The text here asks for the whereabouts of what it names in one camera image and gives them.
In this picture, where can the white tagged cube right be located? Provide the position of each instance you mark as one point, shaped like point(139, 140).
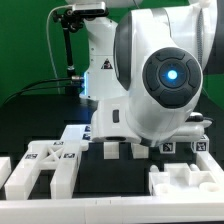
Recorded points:
point(201, 145)

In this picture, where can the white chair seat part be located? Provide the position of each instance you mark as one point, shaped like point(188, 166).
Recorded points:
point(183, 179)

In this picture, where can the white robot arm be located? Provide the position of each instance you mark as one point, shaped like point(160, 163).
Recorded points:
point(147, 70)

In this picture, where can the white front fence bar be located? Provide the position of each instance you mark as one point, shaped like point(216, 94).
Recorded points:
point(118, 210)

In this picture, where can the white tagged cube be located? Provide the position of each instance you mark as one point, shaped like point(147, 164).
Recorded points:
point(168, 148)
point(201, 145)

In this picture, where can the white tagged cube left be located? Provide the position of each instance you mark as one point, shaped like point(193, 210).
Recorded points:
point(168, 148)

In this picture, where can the white right fence bar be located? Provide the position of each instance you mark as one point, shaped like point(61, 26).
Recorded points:
point(206, 162)

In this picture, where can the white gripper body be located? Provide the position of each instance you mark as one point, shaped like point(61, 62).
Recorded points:
point(113, 122)

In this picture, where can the white fence bar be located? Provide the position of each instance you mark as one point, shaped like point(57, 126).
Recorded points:
point(206, 162)
point(118, 210)
point(5, 170)

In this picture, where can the grey mounted camera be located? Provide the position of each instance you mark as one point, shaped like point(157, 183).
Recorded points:
point(92, 9)

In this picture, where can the white left fence bar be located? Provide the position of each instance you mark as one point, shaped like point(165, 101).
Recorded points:
point(5, 170)

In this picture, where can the white marker base plate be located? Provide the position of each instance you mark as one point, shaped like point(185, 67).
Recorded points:
point(76, 132)

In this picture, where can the white chair back frame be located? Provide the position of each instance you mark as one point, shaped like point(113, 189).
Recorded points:
point(61, 157)

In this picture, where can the black camera stand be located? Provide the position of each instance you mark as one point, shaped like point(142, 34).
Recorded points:
point(70, 23)

